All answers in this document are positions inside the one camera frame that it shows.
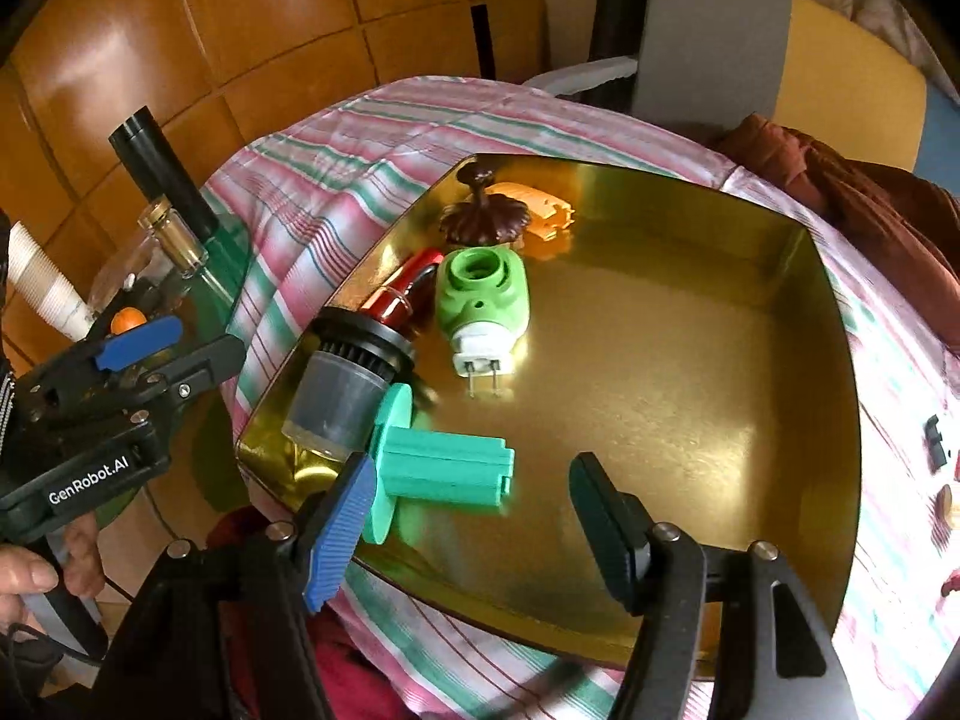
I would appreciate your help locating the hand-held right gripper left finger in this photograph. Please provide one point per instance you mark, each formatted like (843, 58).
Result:
(337, 532)

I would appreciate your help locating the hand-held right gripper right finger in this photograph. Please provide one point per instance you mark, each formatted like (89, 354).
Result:
(607, 532)

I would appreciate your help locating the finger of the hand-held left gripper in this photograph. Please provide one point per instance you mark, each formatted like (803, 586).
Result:
(139, 339)
(202, 364)

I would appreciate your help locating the teal plastic spool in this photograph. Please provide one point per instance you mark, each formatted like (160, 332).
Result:
(442, 469)

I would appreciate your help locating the grey and black cap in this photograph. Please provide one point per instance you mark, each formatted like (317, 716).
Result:
(337, 390)

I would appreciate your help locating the gold square tray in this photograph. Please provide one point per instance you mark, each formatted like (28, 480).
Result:
(675, 390)

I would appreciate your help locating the shiny red canister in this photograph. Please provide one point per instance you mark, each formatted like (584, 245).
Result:
(394, 292)

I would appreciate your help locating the green plug-in device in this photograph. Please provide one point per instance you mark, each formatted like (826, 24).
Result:
(480, 292)

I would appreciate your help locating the brown pumpkin-shaped lid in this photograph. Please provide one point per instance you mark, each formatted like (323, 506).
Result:
(484, 221)

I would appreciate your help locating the person's left hand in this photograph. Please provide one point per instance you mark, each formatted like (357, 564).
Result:
(26, 581)

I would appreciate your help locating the orange fruit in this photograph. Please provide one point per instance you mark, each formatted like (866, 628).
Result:
(126, 320)

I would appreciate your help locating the white plastic piece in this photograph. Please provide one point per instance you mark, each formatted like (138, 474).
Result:
(131, 283)

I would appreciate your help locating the green glass table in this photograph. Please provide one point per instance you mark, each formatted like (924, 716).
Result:
(217, 270)

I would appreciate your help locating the glass perfume bottle gold cap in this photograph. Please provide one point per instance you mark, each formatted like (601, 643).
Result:
(180, 240)

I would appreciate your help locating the white ribbed tube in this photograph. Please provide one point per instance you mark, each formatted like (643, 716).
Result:
(45, 277)

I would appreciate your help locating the dark red cloth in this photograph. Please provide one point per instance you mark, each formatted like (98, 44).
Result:
(352, 667)

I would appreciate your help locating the black tube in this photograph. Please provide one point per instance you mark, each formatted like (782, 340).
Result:
(161, 165)

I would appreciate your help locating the striped blanket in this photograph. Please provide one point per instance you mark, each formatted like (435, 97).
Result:
(375, 135)

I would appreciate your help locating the orange plastic piece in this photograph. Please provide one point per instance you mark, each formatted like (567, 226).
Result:
(551, 214)

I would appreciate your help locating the wooden wardrobe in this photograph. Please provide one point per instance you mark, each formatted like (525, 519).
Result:
(262, 30)

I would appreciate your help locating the small black plastic piece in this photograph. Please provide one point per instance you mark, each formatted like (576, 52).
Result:
(934, 442)

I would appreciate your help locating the small wooden piece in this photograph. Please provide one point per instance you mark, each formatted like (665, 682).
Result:
(949, 506)

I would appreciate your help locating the brown cloth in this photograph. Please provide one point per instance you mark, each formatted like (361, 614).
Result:
(862, 195)

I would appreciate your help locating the white armrest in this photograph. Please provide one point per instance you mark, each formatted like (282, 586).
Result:
(581, 75)

